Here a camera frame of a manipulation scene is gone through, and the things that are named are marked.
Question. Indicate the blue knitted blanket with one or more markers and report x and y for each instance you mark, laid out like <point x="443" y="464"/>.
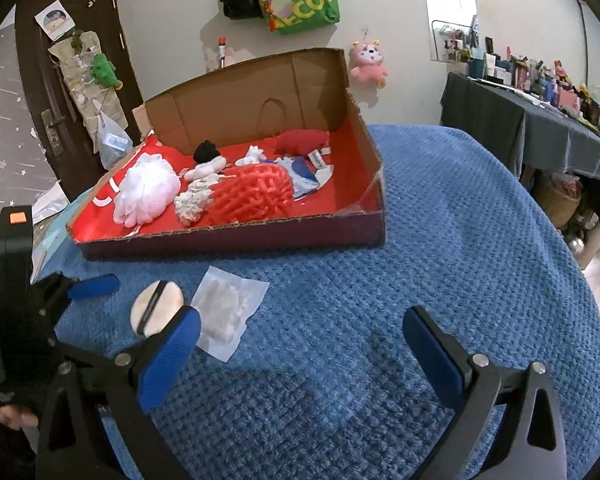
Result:
<point x="355" y="310"/>

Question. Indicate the red knitted scrubber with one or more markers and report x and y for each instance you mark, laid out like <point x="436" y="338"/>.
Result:
<point x="252" y="190"/>

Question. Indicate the blue and white packet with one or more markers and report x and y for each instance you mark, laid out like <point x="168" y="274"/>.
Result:
<point x="305" y="175"/>

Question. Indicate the person's left hand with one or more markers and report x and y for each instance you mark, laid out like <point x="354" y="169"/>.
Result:
<point x="10" y="417"/>

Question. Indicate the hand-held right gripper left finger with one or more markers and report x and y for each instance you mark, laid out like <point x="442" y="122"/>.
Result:
<point x="170" y="355"/>

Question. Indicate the light teal bedsheet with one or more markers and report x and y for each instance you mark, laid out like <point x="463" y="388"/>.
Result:
<point x="55" y="242"/>

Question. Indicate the beige hanging organizer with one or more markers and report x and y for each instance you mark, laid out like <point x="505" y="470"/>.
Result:
<point x="80" y="90"/>

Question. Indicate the pink plush toy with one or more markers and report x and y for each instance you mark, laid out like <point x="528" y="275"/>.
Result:
<point x="367" y="62"/>

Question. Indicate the table with cosmetics bottles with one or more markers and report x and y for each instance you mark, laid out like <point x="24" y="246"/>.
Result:
<point x="530" y="77"/>

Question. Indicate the dark wooden door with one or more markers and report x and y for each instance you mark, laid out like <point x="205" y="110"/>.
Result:
<point x="30" y="85"/>

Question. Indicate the round door sticker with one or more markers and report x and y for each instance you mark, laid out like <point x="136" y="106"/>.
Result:
<point x="55" y="20"/>

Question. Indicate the table with dark cloth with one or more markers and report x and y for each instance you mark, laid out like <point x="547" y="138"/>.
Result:
<point x="495" y="115"/>

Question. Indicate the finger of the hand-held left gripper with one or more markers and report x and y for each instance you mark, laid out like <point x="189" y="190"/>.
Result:
<point x="85" y="352"/>
<point x="97" y="286"/>

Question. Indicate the white mesh bath pouf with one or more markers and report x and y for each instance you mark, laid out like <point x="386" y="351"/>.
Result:
<point x="145" y="190"/>

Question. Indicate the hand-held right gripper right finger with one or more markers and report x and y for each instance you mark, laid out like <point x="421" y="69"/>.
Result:
<point x="430" y="355"/>

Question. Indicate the clear hanging plastic bag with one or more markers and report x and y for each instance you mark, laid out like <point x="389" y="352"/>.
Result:
<point x="112" y="145"/>

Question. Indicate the cardboard box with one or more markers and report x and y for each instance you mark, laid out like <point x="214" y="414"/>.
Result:
<point x="260" y="85"/>

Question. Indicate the cream lace scrunchie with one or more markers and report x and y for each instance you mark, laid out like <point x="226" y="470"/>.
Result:
<point x="192" y="202"/>

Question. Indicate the green plush toy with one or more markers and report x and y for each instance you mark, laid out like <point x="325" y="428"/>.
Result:
<point x="104" y="70"/>

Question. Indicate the black fuzzy scrunchie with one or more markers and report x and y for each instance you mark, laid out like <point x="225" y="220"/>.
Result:
<point x="206" y="150"/>

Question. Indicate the woven basket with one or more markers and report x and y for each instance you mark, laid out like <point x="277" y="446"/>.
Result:
<point x="555" y="200"/>

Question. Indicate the beige powder puff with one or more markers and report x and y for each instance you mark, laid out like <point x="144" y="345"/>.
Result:
<point x="172" y="297"/>

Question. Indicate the white tissue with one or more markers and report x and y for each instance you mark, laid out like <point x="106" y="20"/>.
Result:
<point x="252" y="156"/>

